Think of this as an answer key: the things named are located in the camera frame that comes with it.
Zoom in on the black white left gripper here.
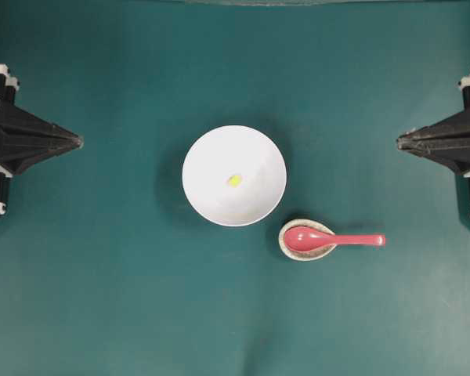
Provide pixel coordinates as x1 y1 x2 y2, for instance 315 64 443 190
0 63 83 218

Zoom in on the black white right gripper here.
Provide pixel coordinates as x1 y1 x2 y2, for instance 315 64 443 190
397 75 470 198

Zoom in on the pink plastic spoon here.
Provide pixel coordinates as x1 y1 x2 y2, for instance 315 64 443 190
284 226 385 252

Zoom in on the speckled ceramic spoon rest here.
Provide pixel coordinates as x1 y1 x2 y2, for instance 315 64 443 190
278 219 335 262

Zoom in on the white ceramic bowl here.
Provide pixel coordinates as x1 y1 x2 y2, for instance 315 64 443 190
182 125 287 227

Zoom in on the yellow hexagonal prism block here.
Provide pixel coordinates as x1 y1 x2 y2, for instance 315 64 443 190
227 175 242 187

